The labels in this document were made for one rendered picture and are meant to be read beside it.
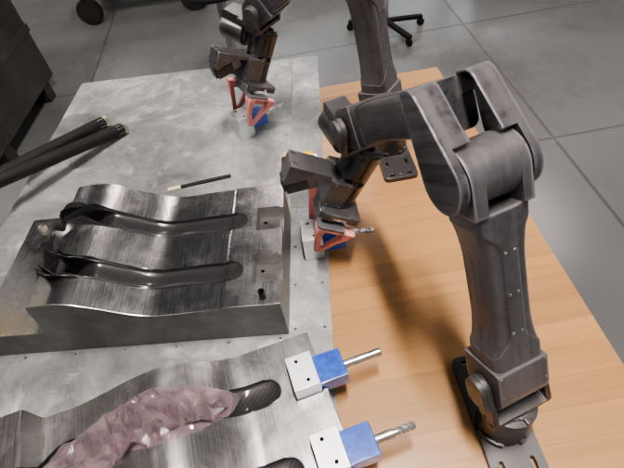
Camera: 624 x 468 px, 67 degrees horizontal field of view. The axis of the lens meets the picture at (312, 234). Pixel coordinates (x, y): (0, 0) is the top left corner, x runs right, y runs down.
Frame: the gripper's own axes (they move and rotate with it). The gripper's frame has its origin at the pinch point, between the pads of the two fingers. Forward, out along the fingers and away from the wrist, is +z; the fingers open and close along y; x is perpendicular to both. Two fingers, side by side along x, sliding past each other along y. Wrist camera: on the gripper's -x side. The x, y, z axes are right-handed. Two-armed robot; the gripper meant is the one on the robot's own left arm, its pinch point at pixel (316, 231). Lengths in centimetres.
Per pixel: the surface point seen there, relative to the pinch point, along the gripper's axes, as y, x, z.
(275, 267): 8.0, -7.5, 2.2
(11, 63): -203, -106, 117
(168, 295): 11.7, -23.2, 8.6
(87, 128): -47, -45, 26
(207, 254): 4.9, -18.0, 5.4
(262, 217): -3.7, -9.0, 2.9
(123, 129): -46, -36, 23
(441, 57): -195, 119, 31
